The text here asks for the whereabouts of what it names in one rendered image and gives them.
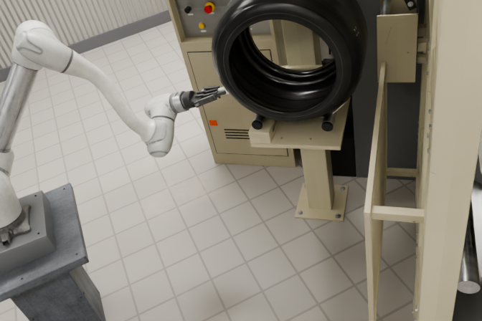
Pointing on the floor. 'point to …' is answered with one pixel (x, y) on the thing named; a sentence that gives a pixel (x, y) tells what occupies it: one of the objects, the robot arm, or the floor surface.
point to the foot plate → (303, 211)
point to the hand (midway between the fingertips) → (226, 90)
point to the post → (315, 170)
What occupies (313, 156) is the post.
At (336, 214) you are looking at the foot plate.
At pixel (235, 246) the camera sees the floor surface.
